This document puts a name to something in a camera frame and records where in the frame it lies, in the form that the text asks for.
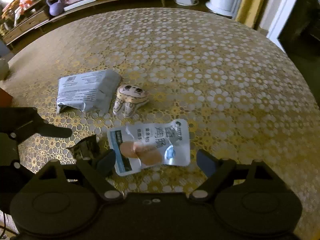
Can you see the small black wrapper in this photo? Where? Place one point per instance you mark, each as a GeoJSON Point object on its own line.
{"type": "Point", "coordinates": [85, 148]}

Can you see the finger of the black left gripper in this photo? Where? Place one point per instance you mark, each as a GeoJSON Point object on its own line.
{"type": "Point", "coordinates": [49, 130]}

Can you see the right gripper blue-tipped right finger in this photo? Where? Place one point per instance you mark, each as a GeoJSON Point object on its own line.
{"type": "Point", "coordinates": [219, 173]}

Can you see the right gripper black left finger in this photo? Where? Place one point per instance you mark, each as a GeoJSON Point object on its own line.
{"type": "Point", "coordinates": [95, 172]}

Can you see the yellow curtain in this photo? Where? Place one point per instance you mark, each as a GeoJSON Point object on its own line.
{"type": "Point", "coordinates": [248, 12]}

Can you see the purple kettlebell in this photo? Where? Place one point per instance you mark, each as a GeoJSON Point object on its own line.
{"type": "Point", "coordinates": [56, 7]}

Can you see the silver chicken snack pouch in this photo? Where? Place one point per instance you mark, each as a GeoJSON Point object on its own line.
{"type": "Point", "coordinates": [142, 146]}

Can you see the white printed package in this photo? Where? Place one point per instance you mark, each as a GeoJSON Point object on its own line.
{"type": "Point", "coordinates": [88, 91]}

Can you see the small tooth plush toy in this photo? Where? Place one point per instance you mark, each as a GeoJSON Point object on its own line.
{"type": "Point", "coordinates": [128, 99]}

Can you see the gold patterned tablecloth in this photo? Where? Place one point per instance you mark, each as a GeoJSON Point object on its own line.
{"type": "Point", "coordinates": [242, 97]}

